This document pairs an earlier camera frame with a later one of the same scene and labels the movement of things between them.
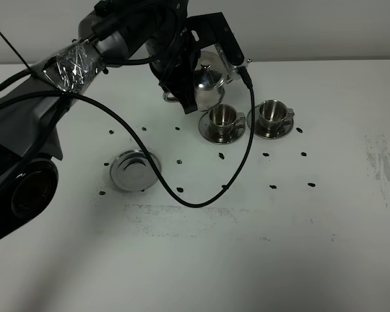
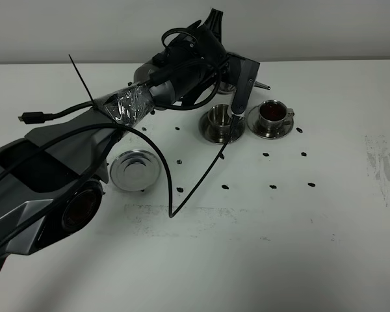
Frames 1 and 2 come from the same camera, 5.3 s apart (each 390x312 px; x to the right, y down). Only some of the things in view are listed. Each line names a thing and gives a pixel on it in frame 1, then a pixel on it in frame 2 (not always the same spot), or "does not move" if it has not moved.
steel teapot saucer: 130,170 does not move
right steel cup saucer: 271,134 does not move
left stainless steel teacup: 223,117 does not move
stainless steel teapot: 209,89 to 229,88
